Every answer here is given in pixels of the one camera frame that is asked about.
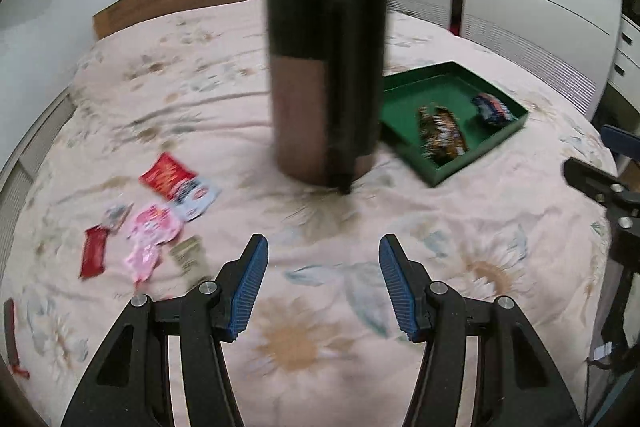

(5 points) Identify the black and brown cylindrical bin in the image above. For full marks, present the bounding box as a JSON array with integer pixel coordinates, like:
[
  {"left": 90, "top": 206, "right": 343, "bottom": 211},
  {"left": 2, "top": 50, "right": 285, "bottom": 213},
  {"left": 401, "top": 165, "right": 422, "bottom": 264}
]
[{"left": 261, "top": 0, "right": 393, "bottom": 195}]

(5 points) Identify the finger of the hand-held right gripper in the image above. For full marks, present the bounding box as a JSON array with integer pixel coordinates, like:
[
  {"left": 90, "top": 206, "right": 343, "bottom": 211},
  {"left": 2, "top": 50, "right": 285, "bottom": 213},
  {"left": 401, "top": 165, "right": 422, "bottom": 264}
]
[
  {"left": 563, "top": 157, "right": 640, "bottom": 233},
  {"left": 601, "top": 124, "right": 640, "bottom": 165}
]

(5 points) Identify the floral pink blanket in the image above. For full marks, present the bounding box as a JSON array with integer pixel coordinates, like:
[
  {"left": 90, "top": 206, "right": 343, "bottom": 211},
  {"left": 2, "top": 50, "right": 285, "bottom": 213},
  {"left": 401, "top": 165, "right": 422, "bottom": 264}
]
[{"left": 0, "top": 0, "right": 621, "bottom": 427}]

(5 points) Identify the olive snack packet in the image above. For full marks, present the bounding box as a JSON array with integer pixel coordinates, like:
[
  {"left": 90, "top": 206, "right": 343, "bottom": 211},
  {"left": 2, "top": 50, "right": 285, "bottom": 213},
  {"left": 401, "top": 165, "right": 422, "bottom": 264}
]
[{"left": 169, "top": 237, "right": 213, "bottom": 280}]

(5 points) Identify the dark blue snack packet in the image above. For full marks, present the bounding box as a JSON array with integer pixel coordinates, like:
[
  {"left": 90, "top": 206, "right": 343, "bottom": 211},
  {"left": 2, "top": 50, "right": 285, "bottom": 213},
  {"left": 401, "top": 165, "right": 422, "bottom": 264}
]
[{"left": 471, "top": 93, "right": 518, "bottom": 125}]

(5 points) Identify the small pink snack packet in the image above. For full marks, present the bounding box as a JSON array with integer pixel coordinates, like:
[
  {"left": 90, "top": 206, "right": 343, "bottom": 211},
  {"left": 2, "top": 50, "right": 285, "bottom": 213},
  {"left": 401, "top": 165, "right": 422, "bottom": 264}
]
[{"left": 123, "top": 241, "right": 163, "bottom": 283}]

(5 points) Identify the red bar snack packet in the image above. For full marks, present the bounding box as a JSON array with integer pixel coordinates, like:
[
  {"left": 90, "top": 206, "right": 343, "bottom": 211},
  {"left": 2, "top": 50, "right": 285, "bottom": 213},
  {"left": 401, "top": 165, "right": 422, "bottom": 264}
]
[{"left": 79, "top": 226, "right": 110, "bottom": 280}]

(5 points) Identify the brown glossy snack packet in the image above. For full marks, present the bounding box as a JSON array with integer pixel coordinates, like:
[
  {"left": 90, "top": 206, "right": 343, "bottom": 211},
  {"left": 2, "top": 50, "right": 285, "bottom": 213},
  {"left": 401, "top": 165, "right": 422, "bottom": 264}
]
[
  {"left": 418, "top": 106, "right": 442, "bottom": 158},
  {"left": 431, "top": 107, "right": 471, "bottom": 166}
]

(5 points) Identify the green tray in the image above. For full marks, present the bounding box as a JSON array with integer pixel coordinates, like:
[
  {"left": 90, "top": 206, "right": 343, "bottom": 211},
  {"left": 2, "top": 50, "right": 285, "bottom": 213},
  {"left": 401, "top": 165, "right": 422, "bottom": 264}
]
[{"left": 378, "top": 61, "right": 531, "bottom": 188}]

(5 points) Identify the large pink snack packet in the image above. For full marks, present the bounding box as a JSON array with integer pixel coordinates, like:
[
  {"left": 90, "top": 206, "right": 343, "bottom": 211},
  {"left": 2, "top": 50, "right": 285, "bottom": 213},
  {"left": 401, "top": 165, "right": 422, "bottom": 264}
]
[{"left": 127, "top": 203, "right": 182, "bottom": 244}]

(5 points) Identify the small white candy packet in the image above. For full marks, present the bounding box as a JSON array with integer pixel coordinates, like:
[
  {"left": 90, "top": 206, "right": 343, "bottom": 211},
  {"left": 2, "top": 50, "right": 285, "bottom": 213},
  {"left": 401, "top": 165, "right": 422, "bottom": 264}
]
[{"left": 102, "top": 202, "right": 135, "bottom": 233}]

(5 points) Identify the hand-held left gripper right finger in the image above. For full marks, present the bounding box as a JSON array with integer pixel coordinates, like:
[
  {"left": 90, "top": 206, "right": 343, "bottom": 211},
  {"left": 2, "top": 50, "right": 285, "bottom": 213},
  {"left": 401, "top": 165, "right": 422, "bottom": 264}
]
[{"left": 378, "top": 233, "right": 583, "bottom": 427}]

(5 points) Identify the white drawer cabinet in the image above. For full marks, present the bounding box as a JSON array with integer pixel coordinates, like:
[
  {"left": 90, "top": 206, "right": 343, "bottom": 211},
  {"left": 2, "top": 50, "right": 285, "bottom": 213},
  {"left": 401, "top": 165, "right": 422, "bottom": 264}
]
[{"left": 607, "top": 14, "right": 640, "bottom": 82}]

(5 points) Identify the red and white snack packet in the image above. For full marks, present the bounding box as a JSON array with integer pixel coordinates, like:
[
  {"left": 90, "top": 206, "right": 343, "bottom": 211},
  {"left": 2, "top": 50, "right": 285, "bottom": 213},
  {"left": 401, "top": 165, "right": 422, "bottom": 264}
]
[{"left": 139, "top": 152, "right": 222, "bottom": 222}]

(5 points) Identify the long dark red snack packet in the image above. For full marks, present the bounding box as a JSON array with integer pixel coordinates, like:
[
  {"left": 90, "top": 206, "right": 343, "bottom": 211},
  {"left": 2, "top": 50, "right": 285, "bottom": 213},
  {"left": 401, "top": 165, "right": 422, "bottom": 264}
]
[{"left": 2, "top": 298, "right": 30, "bottom": 380}]

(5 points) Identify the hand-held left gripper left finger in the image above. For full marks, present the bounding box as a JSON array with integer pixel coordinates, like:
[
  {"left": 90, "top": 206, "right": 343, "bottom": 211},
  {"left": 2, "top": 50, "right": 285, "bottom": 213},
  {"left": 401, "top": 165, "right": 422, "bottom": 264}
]
[{"left": 60, "top": 234, "right": 271, "bottom": 427}]

